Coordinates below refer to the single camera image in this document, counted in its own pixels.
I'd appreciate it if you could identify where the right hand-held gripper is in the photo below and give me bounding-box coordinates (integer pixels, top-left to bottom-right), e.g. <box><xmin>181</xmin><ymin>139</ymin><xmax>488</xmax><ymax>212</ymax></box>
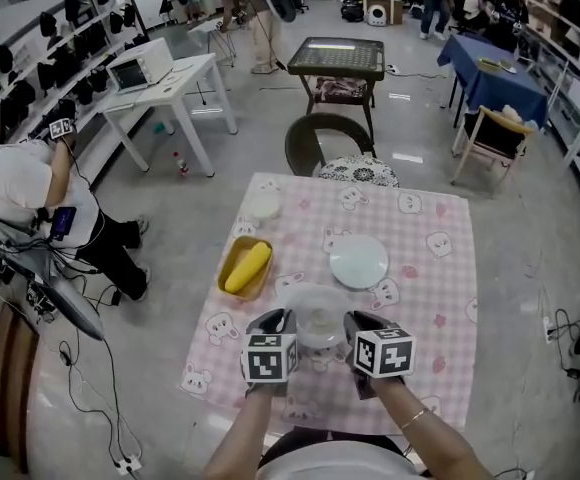
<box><xmin>343</xmin><ymin>310</ymin><xmax>417</xmax><ymax>402</ymax></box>

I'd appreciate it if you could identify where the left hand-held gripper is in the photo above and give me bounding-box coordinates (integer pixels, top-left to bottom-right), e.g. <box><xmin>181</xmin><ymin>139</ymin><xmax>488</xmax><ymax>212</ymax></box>
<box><xmin>241</xmin><ymin>309</ymin><xmax>301</xmax><ymax>398</ymax></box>

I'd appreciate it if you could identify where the large white plate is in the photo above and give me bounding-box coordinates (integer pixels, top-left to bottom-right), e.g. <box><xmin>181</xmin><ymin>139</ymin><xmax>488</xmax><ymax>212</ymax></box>
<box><xmin>328</xmin><ymin>235</ymin><xmax>390</xmax><ymax>290</ymax></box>

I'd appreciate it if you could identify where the small white plate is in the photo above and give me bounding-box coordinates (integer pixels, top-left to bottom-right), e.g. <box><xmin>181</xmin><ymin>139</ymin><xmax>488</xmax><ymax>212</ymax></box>
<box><xmin>246</xmin><ymin>191</ymin><xmax>282</xmax><ymax>219</ymax></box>

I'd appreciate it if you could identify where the person's left forearm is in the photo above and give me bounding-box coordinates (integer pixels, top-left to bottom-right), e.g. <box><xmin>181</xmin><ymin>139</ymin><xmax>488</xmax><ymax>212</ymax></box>
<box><xmin>203</xmin><ymin>381</ymin><xmax>291</xmax><ymax>480</ymax></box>

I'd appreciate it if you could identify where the person's right forearm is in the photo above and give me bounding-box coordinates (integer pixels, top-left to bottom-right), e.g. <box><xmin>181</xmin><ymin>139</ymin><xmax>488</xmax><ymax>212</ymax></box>
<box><xmin>369</xmin><ymin>375</ymin><xmax>494</xmax><ymax>480</ymax></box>

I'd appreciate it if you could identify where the pink checked tablecloth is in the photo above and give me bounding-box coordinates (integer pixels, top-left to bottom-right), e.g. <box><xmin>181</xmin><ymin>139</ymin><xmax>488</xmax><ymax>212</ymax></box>
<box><xmin>178</xmin><ymin>171</ymin><xmax>479</xmax><ymax>435</ymax></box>

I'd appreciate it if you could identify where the yellow corn cob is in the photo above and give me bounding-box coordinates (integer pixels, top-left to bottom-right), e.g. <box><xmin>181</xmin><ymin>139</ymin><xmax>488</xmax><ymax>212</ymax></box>
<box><xmin>224</xmin><ymin>241</ymin><xmax>273</xmax><ymax>294</ymax></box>

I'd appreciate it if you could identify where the yellow rectangular dish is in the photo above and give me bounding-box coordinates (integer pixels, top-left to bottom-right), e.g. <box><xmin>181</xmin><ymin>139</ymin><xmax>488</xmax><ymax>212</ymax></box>
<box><xmin>217</xmin><ymin>235</ymin><xmax>275</xmax><ymax>302</ymax></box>

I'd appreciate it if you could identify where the gold bangle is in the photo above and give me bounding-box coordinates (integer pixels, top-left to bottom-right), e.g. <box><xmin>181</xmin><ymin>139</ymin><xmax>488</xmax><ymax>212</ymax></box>
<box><xmin>398</xmin><ymin>407</ymin><xmax>432</xmax><ymax>431</ymax></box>

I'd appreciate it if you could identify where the person's torso in white shirt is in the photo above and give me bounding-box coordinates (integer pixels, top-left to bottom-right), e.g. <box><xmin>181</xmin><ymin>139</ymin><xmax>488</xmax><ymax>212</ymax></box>
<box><xmin>257</xmin><ymin>425</ymin><xmax>426</xmax><ymax>480</ymax></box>

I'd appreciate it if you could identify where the black and white floral cushion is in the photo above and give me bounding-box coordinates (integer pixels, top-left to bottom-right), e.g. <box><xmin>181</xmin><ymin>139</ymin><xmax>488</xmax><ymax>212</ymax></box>
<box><xmin>317</xmin><ymin>154</ymin><xmax>400</xmax><ymax>189</ymax></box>

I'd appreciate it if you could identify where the dark wicker chair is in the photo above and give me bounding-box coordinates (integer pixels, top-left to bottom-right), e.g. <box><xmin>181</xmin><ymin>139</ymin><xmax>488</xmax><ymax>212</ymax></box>
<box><xmin>284</xmin><ymin>112</ymin><xmax>377</xmax><ymax>178</ymax></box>

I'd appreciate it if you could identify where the red and white bottle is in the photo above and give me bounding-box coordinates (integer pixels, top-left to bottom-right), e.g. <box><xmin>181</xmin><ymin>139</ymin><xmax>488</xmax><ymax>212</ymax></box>
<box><xmin>171</xmin><ymin>150</ymin><xmax>192</xmax><ymax>179</ymax></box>

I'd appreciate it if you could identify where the wooden chair with black seat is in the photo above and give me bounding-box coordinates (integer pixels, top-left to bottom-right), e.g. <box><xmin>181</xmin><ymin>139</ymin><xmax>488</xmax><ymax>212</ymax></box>
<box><xmin>450</xmin><ymin>105</ymin><xmax>536</xmax><ymax>199</ymax></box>

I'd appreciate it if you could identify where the patterned folded cloth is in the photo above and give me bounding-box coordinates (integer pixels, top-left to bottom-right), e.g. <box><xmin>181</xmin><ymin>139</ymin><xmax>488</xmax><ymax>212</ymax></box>
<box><xmin>314</xmin><ymin>77</ymin><xmax>369</xmax><ymax>102</ymax></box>

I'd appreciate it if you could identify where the white rectangular table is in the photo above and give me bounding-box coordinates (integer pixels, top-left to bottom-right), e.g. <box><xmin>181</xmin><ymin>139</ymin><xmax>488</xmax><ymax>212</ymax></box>
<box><xmin>100</xmin><ymin>52</ymin><xmax>239</xmax><ymax>178</ymax></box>

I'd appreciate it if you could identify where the beige plush toy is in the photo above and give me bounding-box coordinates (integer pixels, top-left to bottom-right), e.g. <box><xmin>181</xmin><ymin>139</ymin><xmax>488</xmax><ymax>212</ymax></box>
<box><xmin>500</xmin><ymin>103</ymin><xmax>537</xmax><ymax>130</ymax></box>

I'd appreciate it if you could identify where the black square game table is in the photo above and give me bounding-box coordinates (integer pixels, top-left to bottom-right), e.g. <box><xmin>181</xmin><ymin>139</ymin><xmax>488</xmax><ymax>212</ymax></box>
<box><xmin>286</xmin><ymin>36</ymin><xmax>386</xmax><ymax>143</ymax></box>

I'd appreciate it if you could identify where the table with blue cloth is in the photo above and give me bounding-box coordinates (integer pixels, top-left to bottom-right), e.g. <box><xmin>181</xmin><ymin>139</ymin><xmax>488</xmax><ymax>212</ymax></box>
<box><xmin>436</xmin><ymin>32</ymin><xmax>551</xmax><ymax>130</ymax></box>

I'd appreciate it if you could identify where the brown wooden cabinet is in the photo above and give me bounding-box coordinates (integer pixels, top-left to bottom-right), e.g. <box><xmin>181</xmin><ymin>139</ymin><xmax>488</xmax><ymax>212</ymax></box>
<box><xmin>0</xmin><ymin>295</ymin><xmax>40</xmax><ymax>475</ymax></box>

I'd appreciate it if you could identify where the white toaster oven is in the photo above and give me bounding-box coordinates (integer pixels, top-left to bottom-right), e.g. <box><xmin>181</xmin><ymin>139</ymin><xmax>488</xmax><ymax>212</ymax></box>
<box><xmin>105</xmin><ymin>37</ymin><xmax>175</xmax><ymax>95</ymax></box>

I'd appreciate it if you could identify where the tray of dishes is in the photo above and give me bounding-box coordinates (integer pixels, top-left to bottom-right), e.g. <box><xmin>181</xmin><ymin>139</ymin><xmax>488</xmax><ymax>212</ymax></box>
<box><xmin>476</xmin><ymin>56</ymin><xmax>519</xmax><ymax>75</ymax></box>

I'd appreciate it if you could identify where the black bag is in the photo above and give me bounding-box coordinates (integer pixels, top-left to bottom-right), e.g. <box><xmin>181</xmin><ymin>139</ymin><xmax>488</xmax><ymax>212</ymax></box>
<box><xmin>339</xmin><ymin>0</ymin><xmax>367</xmax><ymax>24</ymax></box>

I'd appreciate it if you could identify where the cardboard box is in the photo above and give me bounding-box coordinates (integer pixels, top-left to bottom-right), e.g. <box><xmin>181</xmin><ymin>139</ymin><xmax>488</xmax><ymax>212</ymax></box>
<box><xmin>367</xmin><ymin>0</ymin><xmax>406</xmax><ymax>26</ymax></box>

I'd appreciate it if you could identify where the row of black bags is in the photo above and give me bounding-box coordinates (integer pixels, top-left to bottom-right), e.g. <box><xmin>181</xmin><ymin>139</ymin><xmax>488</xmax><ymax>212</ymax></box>
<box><xmin>0</xmin><ymin>0</ymin><xmax>139</xmax><ymax>134</ymax></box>

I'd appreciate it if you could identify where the black floor cable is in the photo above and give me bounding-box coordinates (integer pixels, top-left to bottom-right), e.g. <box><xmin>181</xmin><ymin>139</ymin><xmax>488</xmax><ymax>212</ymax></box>
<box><xmin>58</xmin><ymin>325</ymin><xmax>139</xmax><ymax>465</ymax></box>
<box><xmin>543</xmin><ymin>307</ymin><xmax>580</xmax><ymax>380</ymax></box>

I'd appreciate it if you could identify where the small white wire-leg table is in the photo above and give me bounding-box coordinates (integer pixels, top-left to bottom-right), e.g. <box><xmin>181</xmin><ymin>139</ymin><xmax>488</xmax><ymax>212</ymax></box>
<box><xmin>186</xmin><ymin>16</ymin><xmax>238</xmax><ymax>69</ymax></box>

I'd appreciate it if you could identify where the white wall shelf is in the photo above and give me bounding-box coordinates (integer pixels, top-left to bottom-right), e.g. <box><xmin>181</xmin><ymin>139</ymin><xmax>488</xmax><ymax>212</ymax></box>
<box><xmin>518</xmin><ymin>0</ymin><xmax>580</xmax><ymax>245</ymax></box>
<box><xmin>0</xmin><ymin>0</ymin><xmax>152</xmax><ymax>182</ymax></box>

